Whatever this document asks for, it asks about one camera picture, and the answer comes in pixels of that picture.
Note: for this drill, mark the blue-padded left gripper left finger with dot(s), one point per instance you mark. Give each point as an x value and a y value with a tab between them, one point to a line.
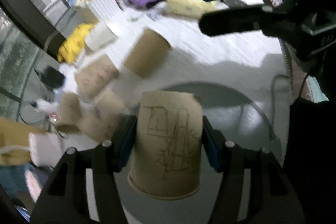
64	197

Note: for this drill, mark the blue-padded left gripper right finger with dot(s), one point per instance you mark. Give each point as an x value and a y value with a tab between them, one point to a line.
251	189

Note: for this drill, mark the brown paper cup with drawing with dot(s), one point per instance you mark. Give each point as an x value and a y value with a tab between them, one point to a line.
166	157

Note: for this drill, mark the brown paper cup lying right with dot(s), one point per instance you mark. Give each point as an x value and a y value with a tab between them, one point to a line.
148	54

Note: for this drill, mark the brown paper cup open mouth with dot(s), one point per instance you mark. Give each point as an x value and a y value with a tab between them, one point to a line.
68	114

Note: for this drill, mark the brown paper cup middle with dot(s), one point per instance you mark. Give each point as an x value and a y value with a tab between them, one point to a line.
102	121

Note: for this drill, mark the brown paper cup back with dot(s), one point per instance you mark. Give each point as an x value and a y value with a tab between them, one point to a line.
92	79

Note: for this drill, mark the white paper cup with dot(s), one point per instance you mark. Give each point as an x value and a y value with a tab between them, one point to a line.
100	35

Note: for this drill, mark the pink bowl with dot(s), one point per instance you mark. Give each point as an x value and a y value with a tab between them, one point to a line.
33	185

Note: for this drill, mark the yellow tissue pack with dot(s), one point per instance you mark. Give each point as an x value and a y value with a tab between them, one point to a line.
190	8

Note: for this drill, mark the white desk lamp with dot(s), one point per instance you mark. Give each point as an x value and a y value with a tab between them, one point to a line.
43	149

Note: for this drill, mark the blue ceramic bowl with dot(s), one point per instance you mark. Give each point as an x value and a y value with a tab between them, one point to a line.
14	183

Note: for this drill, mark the grey round mat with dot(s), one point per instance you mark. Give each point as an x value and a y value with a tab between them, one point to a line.
238	118

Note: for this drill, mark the white power strip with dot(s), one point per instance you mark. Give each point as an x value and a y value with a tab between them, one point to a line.
45	107

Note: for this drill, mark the black power adapter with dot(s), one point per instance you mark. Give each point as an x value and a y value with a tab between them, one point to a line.
52	78

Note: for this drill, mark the white lattice basket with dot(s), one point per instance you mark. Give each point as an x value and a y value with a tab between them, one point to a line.
104	9

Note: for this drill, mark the yellow cloth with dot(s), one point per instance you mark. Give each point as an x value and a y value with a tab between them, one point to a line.
72	46

